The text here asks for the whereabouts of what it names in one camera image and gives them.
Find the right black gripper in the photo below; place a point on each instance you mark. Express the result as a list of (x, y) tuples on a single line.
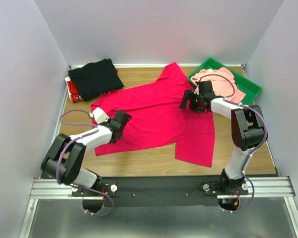
[(188, 95)]

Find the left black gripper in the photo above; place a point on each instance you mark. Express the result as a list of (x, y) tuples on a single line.
[(110, 119)]

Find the magenta t shirt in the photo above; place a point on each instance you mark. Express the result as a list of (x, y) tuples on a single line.
[(157, 119)]

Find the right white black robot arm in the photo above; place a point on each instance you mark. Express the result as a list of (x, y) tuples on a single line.
[(248, 130)]

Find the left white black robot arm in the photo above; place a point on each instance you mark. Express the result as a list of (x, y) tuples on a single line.
[(64, 158)]

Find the salmon pink t shirt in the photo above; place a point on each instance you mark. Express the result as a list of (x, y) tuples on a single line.
[(223, 83)]

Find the black folded t shirt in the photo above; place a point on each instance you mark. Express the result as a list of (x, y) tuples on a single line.
[(103, 64)]

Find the green plastic bin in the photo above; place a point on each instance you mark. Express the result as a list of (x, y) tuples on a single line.
[(251, 89)]

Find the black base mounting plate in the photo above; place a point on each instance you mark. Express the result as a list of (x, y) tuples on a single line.
[(164, 191)]

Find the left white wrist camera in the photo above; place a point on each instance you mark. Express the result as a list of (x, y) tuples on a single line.
[(99, 116)]

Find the aluminium frame rail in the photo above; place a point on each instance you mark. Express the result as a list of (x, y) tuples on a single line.
[(258, 186)]

